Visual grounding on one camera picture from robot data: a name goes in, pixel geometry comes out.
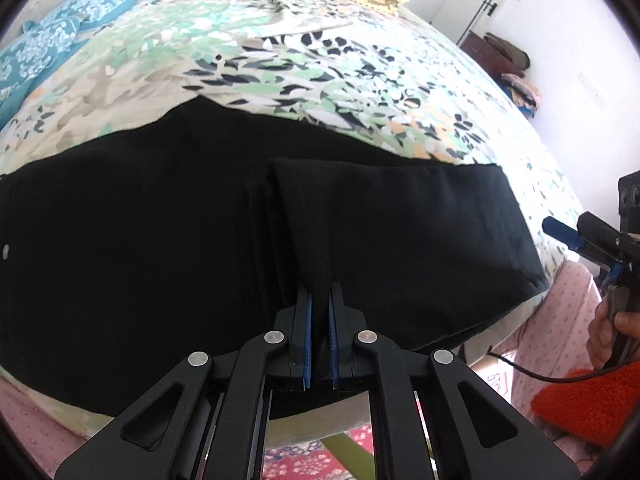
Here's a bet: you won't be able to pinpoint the white door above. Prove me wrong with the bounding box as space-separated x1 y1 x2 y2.
455 0 519 47

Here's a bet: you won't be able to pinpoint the olive green slat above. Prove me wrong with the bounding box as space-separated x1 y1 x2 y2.
320 434 377 480

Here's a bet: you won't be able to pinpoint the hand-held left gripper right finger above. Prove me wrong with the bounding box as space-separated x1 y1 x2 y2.
327 282 581 480

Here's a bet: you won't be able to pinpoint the person's right forearm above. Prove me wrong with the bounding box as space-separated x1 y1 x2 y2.
530 366 640 450

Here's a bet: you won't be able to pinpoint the pile of colourful clothes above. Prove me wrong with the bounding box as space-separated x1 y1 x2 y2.
500 72 542 112

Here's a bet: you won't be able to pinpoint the brown wooden cabinet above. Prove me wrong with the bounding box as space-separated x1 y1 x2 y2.
460 30 526 82

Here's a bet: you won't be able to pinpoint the floral bedsheet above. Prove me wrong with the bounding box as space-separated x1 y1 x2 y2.
0 0 586 431

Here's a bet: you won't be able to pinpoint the black pants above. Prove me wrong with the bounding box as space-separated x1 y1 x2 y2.
0 96 549 419

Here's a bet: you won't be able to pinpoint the red patterned rug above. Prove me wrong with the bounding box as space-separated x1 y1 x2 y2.
264 424 377 480

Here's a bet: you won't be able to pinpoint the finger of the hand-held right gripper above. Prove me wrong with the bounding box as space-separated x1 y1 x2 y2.
542 216 587 252
570 211 626 267

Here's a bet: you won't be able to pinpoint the pink dotted bed skirt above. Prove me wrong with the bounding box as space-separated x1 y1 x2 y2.
0 260 608 480

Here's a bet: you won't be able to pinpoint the person's right hand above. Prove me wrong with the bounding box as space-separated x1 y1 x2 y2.
587 304 640 372

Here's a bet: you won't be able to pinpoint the olive green bag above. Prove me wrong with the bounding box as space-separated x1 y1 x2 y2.
484 32 531 73

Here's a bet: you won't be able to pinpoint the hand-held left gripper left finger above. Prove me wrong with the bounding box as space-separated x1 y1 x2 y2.
54 282 315 480

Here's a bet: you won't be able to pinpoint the black cable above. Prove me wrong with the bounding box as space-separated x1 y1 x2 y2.
487 350 618 385

